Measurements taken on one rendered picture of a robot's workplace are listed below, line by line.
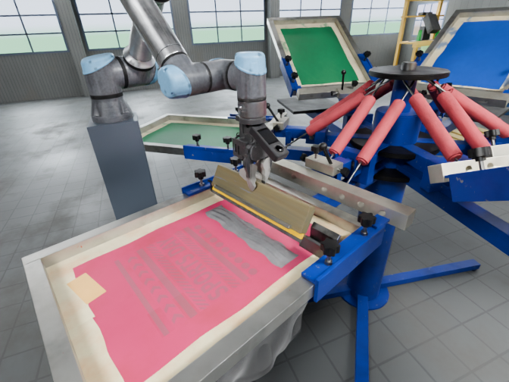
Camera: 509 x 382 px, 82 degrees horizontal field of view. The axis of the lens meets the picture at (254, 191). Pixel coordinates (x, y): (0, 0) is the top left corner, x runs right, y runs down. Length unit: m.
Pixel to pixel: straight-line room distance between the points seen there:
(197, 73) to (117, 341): 0.61
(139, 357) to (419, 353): 1.52
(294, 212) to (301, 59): 1.62
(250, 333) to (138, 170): 0.88
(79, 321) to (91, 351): 0.09
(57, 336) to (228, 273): 0.37
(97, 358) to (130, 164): 0.79
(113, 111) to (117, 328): 0.80
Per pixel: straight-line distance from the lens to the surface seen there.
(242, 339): 0.61
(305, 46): 2.37
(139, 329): 0.72
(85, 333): 0.76
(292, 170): 1.07
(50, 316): 0.78
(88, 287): 0.86
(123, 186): 1.33
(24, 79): 10.05
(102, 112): 1.26
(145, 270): 0.83
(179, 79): 0.73
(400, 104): 1.30
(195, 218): 0.98
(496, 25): 2.62
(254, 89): 0.74
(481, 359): 2.04
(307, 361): 1.74
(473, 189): 0.83
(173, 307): 0.73
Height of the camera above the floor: 1.50
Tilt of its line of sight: 29 degrees down
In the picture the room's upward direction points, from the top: 2 degrees counter-clockwise
